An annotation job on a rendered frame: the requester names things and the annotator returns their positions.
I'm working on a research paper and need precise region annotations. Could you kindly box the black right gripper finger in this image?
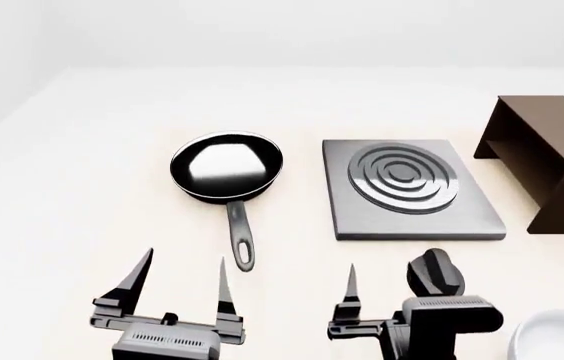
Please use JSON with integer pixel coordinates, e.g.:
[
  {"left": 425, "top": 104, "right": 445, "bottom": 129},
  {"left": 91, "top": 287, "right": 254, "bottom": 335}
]
[{"left": 332, "top": 263, "right": 364, "bottom": 323}]

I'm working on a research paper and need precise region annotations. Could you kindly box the grey right gripper camera box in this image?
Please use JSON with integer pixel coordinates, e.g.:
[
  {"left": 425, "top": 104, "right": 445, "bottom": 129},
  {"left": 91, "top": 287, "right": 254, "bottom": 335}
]
[{"left": 394, "top": 294, "right": 505, "bottom": 336}]

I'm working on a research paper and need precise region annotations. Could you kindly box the grey left gripper camera box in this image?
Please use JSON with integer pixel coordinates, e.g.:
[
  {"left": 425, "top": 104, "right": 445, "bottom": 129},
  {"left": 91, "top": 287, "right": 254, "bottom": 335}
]
[{"left": 111, "top": 322, "right": 224, "bottom": 360}]

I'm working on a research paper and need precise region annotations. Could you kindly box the grey gripper camera box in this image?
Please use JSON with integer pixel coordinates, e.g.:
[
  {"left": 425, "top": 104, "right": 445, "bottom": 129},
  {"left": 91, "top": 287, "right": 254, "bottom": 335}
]
[
  {"left": 394, "top": 294, "right": 505, "bottom": 336},
  {"left": 111, "top": 322, "right": 224, "bottom": 360}
]

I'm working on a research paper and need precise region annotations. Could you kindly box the dark brown wooden shelf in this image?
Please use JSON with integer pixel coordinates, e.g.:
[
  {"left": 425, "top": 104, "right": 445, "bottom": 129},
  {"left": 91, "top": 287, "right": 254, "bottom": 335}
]
[{"left": 472, "top": 94, "right": 564, "bottom": 236}]

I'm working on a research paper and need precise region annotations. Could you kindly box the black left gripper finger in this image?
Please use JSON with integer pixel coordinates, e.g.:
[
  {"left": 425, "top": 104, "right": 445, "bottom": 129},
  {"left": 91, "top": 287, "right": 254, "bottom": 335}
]
[
  {"left": 92, "top": 247, "right": 155, "bottom": 318},
  {"left": 215, "top": 256, "right": 244, "bottom": 327}
]

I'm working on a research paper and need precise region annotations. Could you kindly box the grey electric stove plate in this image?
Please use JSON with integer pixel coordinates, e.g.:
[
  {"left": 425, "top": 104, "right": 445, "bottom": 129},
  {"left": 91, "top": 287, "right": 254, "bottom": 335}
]
[{"left": 321, "top": 138, "right": 508, "bottom": 243}]

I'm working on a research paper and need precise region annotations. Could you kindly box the black frying pan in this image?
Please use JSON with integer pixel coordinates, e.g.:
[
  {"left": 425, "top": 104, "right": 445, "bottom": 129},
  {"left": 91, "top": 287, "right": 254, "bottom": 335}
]
[{"left": 169, "top": 129, "right": 285, "bottom": 273}]

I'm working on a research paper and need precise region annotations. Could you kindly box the white bowl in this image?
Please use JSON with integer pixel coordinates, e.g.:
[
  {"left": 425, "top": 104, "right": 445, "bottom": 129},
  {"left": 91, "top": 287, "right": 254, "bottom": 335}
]
[{"left": 506, "top": 308, "right": 564, "bottom": 360}]

